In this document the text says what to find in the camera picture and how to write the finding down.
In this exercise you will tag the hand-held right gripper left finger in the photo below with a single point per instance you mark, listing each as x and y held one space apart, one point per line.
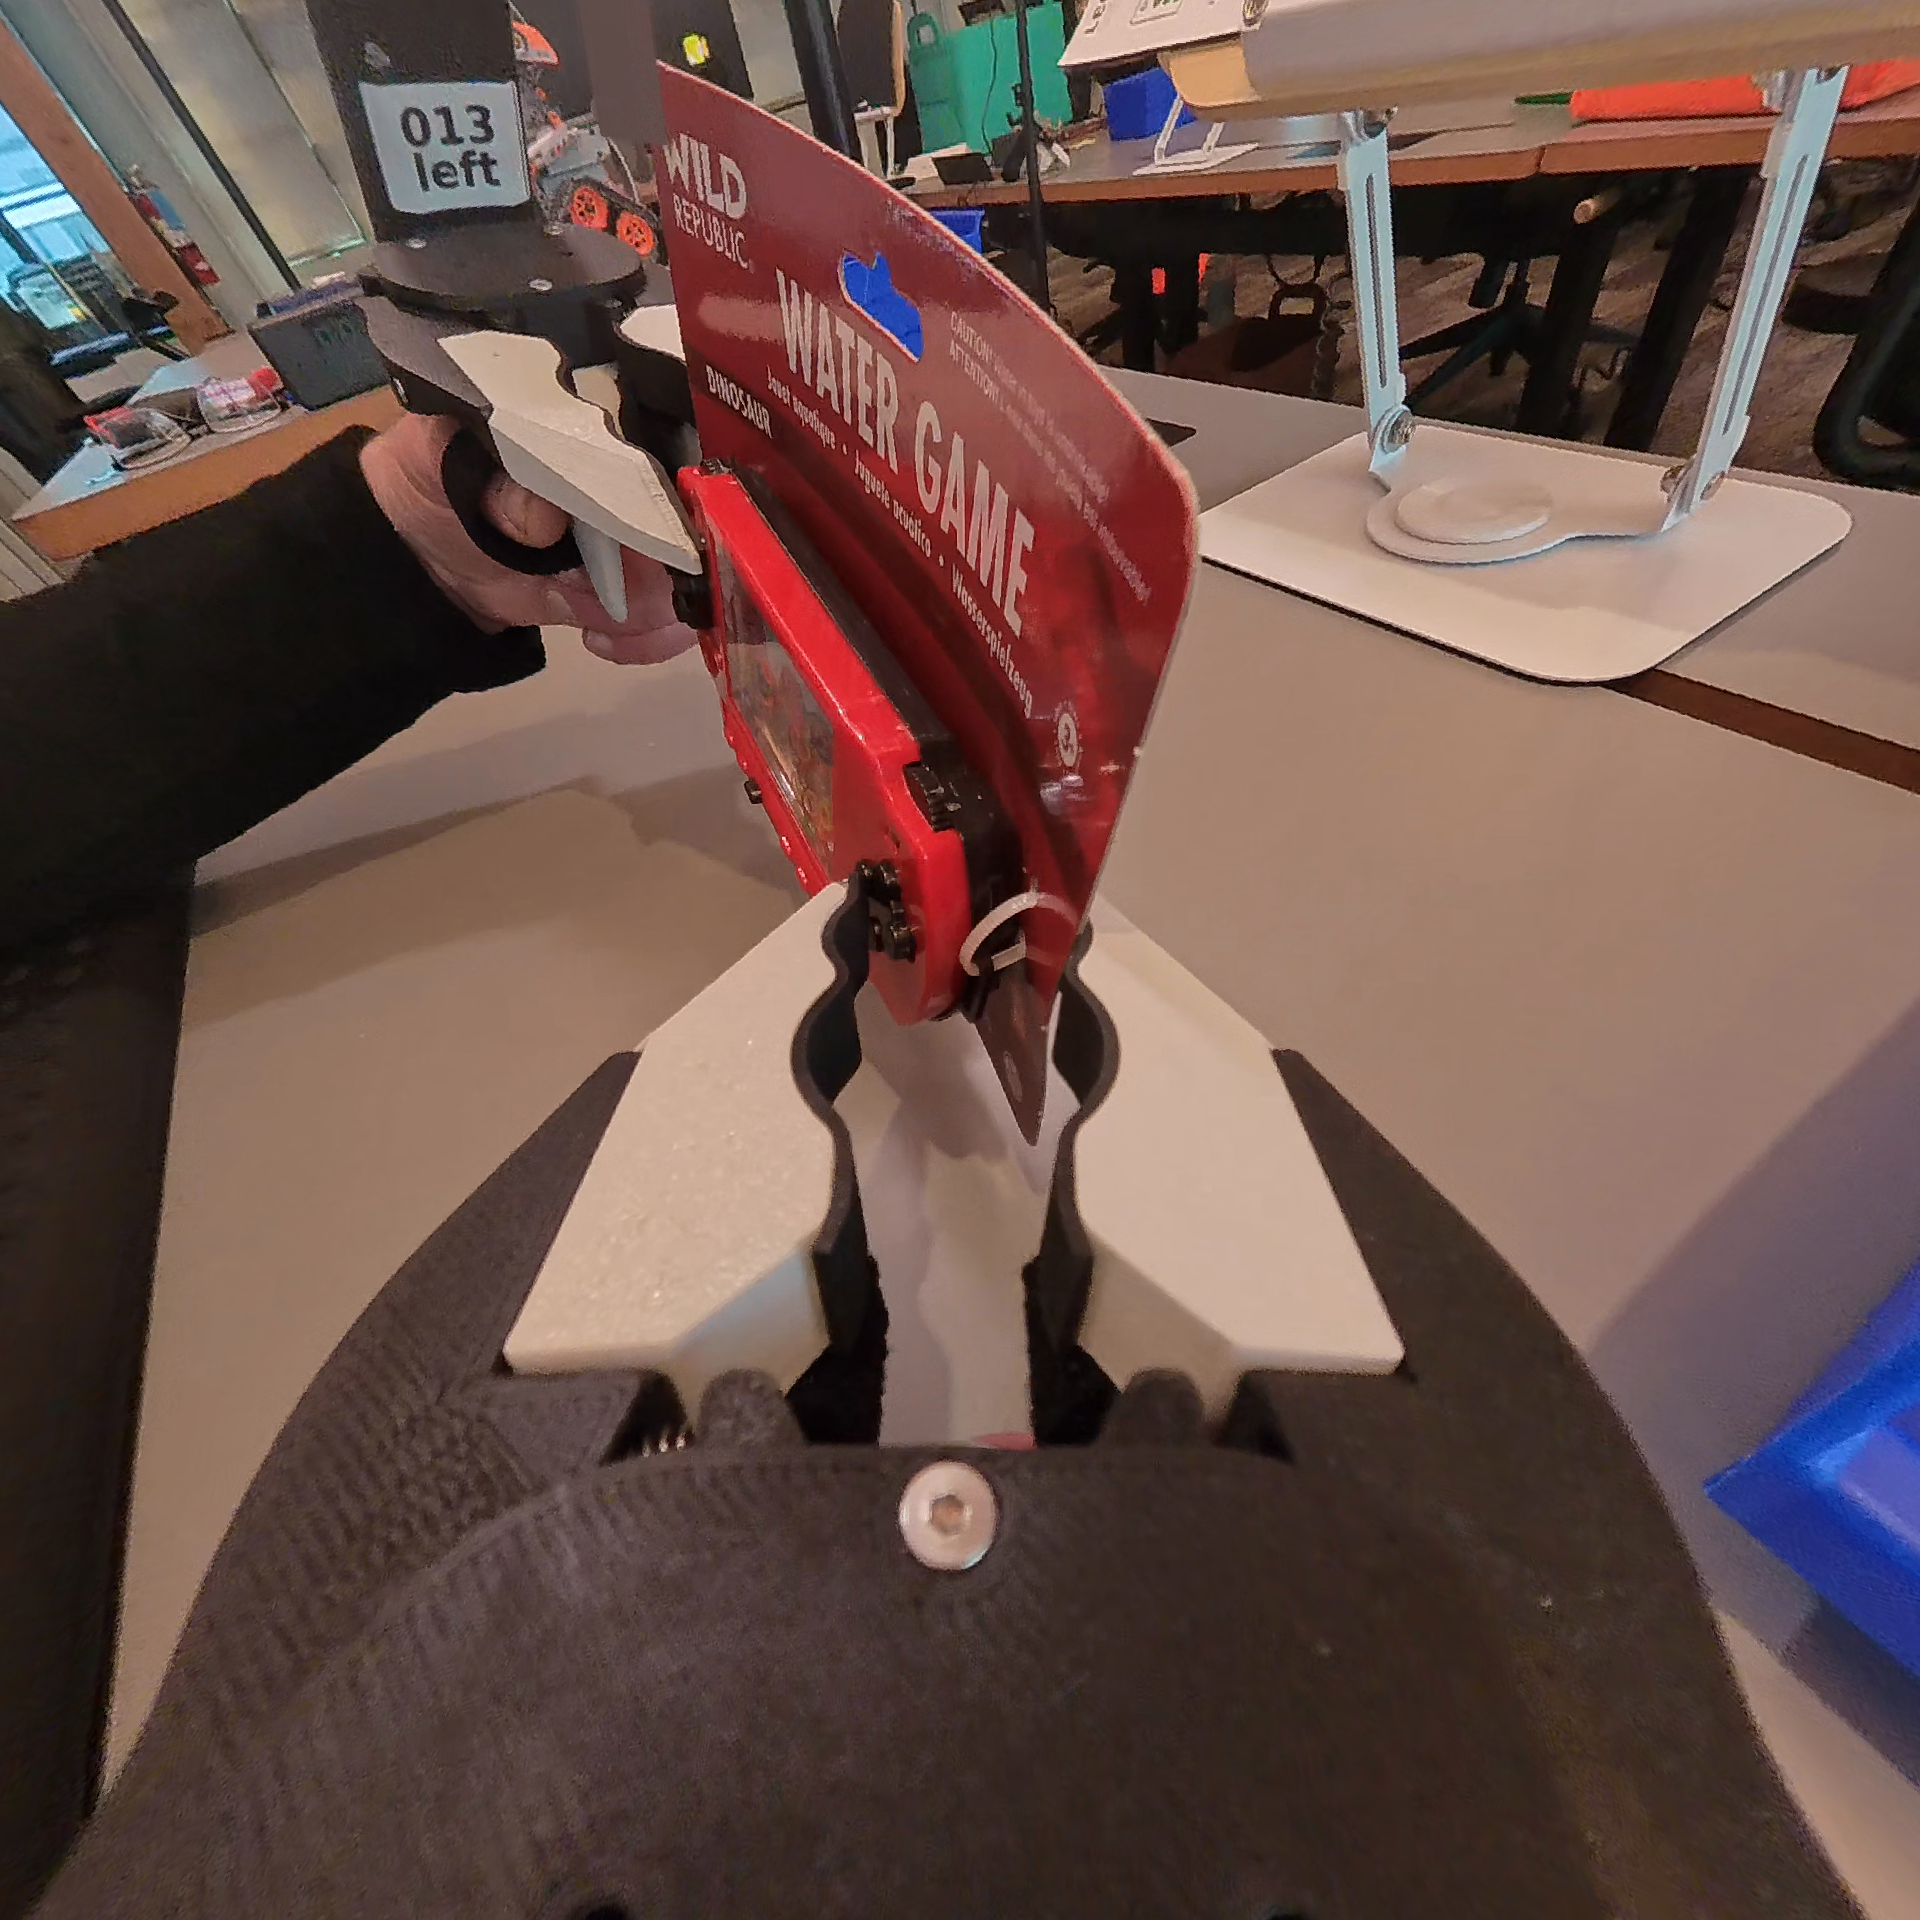
673 1200

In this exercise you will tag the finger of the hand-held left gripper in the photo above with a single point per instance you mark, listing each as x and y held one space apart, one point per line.
647 330
572 452

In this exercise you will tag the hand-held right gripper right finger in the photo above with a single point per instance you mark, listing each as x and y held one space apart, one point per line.
1215 1200

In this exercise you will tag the red handheld toy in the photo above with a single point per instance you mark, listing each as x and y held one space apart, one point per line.
930 494

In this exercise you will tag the person's left forearm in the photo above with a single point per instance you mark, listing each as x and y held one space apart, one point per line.
194 675

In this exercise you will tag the person's left hand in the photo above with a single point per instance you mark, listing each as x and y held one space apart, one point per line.
405 494

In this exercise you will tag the orange black toy robot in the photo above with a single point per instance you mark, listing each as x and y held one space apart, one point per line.
593 196

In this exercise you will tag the black storage crate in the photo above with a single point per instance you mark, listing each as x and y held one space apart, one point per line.
315 353

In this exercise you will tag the black pole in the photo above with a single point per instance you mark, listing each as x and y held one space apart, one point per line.
823 75

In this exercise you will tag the green tote bag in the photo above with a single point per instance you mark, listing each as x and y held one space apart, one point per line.
977 89

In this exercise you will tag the black tripod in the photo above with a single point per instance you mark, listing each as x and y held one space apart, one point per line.
1032 196

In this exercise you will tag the black desk mat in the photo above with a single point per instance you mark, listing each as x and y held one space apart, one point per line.
1164 435

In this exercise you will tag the small blue bin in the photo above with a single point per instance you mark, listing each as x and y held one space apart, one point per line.
1138 107

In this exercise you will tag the small white stand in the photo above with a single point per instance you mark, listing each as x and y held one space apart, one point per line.
1198 149

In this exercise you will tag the printed paper sheet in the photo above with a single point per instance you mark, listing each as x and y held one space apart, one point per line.
1156 30

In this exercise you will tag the blue plastic bin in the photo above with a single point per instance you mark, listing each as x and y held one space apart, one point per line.
1847 1470

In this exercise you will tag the orange plastic bin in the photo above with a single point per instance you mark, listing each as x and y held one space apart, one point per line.
1724 95

